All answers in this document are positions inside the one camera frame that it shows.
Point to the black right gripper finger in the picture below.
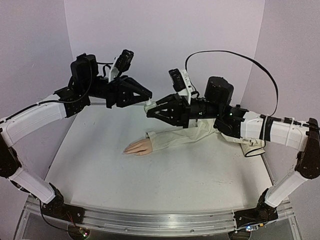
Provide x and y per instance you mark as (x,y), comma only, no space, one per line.
(173,115)
(172,100)

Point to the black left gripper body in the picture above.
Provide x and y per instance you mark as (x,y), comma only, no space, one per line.
(112,87)

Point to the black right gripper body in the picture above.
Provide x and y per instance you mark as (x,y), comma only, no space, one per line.
(185,110)

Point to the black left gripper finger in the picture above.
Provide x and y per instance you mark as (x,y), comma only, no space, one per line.
(130,86)
(130,95)

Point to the clear nail polish bottle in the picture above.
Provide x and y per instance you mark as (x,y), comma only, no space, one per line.
(149,104)

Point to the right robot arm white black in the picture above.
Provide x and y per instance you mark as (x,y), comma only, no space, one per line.
(240,123)

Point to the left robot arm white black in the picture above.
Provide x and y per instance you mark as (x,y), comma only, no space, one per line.
(63,103)

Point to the beige sleeve cloth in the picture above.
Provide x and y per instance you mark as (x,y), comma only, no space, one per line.
(203,128)

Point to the mannequin hand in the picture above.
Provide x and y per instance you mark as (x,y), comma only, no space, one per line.
(139,148)

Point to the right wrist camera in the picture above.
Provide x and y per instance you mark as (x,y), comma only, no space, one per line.
(182,83)

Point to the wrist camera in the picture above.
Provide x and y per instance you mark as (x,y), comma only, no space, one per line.
(182,83)
(120,65)

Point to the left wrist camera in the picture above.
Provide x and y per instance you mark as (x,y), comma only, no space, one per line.
(120,65)

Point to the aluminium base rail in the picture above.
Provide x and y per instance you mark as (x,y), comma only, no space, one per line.
(89,223)

